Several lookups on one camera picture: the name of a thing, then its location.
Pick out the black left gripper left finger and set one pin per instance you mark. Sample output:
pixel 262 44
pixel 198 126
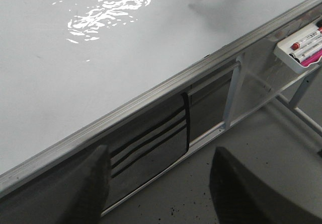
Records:
pixel 75 191

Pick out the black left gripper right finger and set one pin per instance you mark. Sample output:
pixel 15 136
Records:
pixel 239 196

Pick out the dark grey panel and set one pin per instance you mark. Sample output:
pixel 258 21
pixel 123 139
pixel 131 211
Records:
pixel 207 102

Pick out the white plastic marker tray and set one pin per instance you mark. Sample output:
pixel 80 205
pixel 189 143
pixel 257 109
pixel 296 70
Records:
pixel 283 48

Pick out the pink marker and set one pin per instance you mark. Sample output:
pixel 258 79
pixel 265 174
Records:
pixel 313 59

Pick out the red capped marker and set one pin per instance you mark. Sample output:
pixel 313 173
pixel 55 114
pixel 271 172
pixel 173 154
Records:
pixel 296 45

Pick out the black capped marker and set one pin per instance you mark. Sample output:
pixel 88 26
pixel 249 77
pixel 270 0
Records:
pixel 307 51

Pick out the white whiteboard with aluminium frame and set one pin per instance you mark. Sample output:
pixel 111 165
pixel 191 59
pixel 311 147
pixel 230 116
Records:
pixel 66 63

